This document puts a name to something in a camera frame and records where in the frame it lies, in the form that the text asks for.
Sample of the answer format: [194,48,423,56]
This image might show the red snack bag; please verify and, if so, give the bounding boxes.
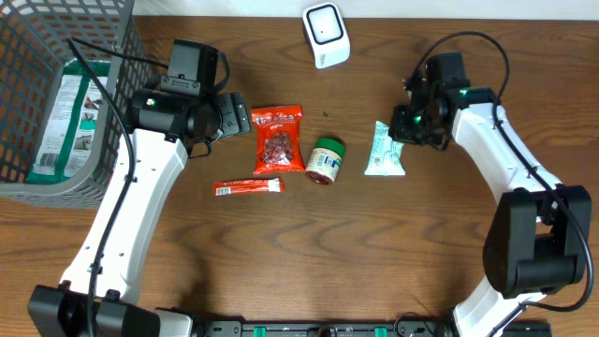
[252,105,305,176]

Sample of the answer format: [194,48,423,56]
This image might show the teal tissue packet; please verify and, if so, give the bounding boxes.
[364,121,406,176]

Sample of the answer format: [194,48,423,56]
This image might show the red stick packet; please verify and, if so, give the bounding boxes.
[213,178,285,197]

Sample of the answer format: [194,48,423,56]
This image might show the green-lid seasoning jar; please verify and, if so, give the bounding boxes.
[305,138,345,185]

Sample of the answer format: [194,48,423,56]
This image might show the green 3M product package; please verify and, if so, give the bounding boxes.
[26,60,104,184]

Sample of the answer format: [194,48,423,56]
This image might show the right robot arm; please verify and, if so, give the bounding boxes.
[389,88,594,336]

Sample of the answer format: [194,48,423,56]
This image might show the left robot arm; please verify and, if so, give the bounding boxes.
[28,89,250,336]

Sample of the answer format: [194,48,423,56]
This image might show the white barcode scanner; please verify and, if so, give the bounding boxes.
[302,2,351,69]

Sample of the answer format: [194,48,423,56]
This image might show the grey plastic mesh basket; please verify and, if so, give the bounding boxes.
[1,0,153,209]

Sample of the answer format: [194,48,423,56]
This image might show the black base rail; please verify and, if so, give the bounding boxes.
[200,319,553,337]

